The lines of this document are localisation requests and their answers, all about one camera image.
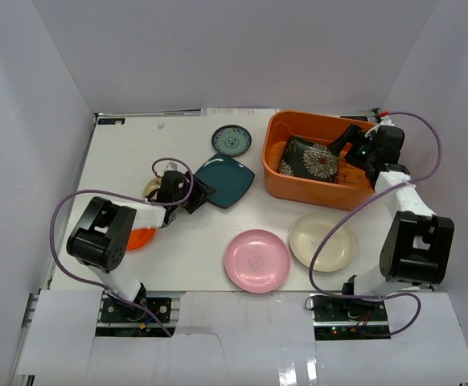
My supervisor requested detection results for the beige patterned round plate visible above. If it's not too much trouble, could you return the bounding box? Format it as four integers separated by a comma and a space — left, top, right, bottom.
142, 177, 162, 202

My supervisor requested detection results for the teal square plate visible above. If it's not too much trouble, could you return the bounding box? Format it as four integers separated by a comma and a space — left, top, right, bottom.
195, 153, 255, 209

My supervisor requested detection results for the black floral square plate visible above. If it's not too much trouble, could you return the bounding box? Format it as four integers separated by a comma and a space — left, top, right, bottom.
277, 136, 339, 183

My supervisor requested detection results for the orange plastic bin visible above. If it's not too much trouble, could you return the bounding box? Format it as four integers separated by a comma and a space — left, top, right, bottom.
261, 110, 374, 211

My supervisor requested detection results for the blue floral round plate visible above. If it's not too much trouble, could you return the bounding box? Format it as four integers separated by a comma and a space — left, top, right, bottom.
211, 125, 252, 158

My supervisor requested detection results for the small orange round plate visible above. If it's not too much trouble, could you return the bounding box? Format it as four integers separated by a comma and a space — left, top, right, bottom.
126, 228, 156, 251

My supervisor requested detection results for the pink round plate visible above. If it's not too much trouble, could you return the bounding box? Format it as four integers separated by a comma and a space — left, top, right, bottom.
224, 229, 291, 294

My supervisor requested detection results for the cream round plate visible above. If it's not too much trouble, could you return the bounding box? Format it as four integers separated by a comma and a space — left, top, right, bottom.
289, 212, 356, 273

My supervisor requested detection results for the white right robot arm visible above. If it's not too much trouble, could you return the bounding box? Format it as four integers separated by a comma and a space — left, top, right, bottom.
312, 121, 455, 321

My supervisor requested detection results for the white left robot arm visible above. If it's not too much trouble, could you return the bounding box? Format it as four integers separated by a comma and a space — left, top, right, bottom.
66, 170, 216, 321

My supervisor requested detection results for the black label sticker right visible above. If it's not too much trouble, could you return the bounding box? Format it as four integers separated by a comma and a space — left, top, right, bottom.
339, 115, 370, 122

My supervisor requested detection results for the black label sticker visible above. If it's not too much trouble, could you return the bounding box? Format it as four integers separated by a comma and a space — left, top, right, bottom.
97, 117, 125, 125
339, 115, 370, 122

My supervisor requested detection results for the black label sticker left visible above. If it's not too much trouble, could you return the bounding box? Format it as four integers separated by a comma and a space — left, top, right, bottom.
97, 117, 125, 125

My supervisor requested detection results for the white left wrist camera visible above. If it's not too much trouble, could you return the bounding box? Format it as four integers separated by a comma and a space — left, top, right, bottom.
165, 162, 178, 170

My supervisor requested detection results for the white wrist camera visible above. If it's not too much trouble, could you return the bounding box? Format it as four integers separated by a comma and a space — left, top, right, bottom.
165, 162, 178, 170
372, 112, 395, 131

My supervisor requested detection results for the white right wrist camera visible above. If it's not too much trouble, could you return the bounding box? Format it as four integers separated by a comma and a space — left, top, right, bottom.
372, 112, 395, 131

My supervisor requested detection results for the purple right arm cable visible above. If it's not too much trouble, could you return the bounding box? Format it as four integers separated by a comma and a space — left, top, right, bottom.
303, 110, 443, 337

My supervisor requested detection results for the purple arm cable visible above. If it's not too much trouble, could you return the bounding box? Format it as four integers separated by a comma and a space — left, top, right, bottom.
50, 157, 195, 338
303, 110, 443, 337

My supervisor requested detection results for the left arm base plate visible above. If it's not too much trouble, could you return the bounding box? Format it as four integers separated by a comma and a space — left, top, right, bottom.
95, 296, 176, 338

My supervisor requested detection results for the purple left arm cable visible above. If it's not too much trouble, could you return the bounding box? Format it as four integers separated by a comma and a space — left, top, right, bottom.
50, 157, 195, 338

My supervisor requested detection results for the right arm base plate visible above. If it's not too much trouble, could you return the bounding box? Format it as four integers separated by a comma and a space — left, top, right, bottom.
304, 294, 391, 341

